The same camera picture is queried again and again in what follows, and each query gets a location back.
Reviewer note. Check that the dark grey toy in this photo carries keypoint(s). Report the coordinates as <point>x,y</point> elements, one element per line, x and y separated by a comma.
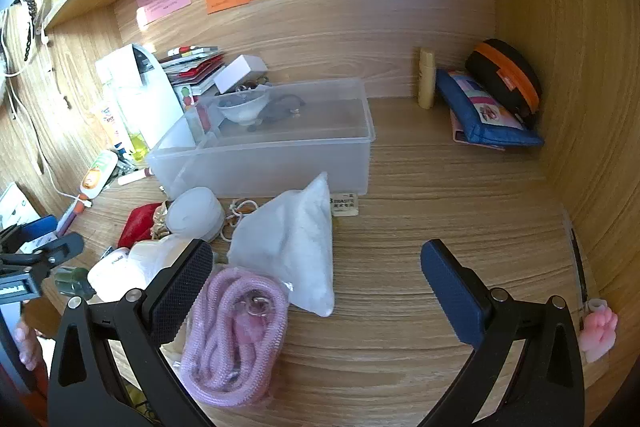
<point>280,109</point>

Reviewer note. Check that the small white box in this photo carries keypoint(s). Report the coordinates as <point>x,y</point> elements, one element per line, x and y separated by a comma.
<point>240,72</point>

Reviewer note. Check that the orange white sunscreen tube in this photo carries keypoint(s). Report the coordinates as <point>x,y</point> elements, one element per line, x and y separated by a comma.
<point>106,122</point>

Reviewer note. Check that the blue zip pouch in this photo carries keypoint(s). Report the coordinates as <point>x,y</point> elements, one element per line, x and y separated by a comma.
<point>467,117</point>

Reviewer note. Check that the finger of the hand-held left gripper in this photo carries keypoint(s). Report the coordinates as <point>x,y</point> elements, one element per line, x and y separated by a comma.
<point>37,228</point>
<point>55,252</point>

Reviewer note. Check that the clear bottle yellow liquid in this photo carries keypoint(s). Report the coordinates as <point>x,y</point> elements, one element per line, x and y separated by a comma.
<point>136,146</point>

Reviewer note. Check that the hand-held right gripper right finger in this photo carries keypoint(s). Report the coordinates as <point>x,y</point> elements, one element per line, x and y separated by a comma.
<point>450,294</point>

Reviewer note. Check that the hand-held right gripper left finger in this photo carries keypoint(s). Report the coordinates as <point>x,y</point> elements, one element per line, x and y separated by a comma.
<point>182,292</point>

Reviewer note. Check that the white orange lotion tube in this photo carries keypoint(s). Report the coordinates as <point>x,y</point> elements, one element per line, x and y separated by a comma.
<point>97,174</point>

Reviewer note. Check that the pink notebook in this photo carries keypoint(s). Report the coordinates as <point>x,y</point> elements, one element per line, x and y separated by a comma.
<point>457,132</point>

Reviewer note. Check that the pink paw toy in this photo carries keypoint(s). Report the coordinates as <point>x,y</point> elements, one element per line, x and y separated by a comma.
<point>597,332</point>

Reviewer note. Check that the round frosted jar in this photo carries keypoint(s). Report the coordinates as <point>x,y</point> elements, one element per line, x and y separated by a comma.
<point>195,214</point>

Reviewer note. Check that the cream yellow bottle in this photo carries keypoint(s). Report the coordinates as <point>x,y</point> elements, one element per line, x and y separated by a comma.
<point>426,82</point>

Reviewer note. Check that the gold foil wrapper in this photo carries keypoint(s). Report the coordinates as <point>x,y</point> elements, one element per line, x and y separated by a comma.
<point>161,219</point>

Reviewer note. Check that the red pouch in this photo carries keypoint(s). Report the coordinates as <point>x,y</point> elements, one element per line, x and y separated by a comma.
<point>137,224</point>

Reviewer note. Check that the white lip balm stick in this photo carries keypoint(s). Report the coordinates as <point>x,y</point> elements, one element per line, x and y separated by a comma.
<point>132,178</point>

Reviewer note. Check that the fruit print card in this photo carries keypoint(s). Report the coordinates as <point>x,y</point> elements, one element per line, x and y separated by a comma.
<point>186,97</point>

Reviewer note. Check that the dark metal clips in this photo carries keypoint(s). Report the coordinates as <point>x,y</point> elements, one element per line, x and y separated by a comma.
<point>124,158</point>

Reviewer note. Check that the dark green small toy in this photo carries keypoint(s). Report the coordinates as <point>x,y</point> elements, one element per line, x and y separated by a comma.
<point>75,282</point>

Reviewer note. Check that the small white label packet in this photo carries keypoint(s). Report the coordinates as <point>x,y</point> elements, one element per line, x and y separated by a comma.
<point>345,205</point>

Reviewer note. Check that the clear plastic storage box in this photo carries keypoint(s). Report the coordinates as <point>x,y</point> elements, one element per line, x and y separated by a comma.
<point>280,162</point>

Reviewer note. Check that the wooden desktop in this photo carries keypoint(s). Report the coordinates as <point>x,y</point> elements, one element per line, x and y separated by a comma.
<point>380,307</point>

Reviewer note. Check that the white cardboard box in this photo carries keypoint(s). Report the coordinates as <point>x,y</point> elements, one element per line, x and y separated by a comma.
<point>15,204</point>

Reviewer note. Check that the person's left hand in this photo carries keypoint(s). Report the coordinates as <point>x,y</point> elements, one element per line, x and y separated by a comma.
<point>27,347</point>

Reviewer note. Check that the stack of booklets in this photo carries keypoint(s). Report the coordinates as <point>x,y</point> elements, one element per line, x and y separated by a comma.
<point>197,69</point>

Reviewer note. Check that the black orange case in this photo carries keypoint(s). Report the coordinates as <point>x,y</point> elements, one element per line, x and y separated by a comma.
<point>500,62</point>

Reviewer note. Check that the white round device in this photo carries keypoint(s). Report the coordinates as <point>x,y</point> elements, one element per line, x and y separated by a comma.
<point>112,276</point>

